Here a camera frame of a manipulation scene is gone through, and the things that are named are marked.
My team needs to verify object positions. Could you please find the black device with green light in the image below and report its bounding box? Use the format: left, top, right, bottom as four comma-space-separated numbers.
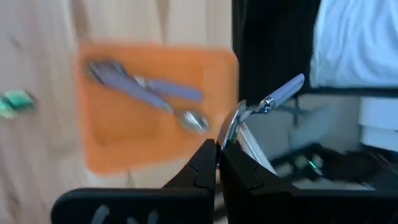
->
270, 142, 398, 190

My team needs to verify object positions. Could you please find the orange plastic bin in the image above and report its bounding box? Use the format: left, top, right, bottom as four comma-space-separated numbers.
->
76, 42, 240, 177

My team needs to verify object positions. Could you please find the white sheet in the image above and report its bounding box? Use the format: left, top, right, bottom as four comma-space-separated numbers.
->
309, 0, 398, 90

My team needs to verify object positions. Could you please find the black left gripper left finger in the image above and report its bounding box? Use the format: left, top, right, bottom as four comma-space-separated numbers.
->
51, 139, 218, 224

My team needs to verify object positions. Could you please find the lavender-handled silver spoon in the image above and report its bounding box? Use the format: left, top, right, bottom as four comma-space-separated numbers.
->
88, 62, 211, 135
217, 73, 305, 149
88, 58, 205, 103

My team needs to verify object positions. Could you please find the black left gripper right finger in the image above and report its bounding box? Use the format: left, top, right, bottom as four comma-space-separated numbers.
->
219, 141, 398, 224

